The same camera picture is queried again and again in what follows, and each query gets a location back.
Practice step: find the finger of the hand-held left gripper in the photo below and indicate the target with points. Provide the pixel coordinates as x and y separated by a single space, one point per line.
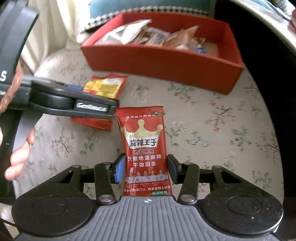
75 88
112 107

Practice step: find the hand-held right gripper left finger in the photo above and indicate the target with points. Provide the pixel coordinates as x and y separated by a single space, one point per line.
119 169

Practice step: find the white blanket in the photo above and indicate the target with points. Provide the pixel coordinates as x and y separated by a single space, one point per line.
57 23

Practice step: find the floral quilted mat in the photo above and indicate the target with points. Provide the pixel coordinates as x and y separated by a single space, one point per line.
208 115

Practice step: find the large white snack packet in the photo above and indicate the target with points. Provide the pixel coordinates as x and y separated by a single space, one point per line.
133 29

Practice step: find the orange brown snack packet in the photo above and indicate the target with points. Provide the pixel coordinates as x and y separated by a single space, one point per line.
108 85

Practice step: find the yellow clear snack packet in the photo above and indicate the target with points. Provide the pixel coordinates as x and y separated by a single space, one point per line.
151 37

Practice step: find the red cardboard box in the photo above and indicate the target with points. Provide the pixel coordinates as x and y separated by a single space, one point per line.
161 67

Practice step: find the blue snack packet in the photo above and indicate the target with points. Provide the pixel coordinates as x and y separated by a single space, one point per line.
201 49

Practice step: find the blue blanket houndstooth trim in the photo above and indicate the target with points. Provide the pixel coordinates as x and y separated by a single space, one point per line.
150 7

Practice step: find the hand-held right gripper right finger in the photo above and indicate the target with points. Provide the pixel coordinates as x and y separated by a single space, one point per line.
173 169

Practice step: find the person's left hand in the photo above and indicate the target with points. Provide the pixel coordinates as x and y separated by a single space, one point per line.
18 162

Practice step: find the red crown print snack packet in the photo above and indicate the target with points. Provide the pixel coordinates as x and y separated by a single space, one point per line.
143 139

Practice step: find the dark coffee table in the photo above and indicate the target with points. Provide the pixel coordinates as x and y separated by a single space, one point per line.
266 69

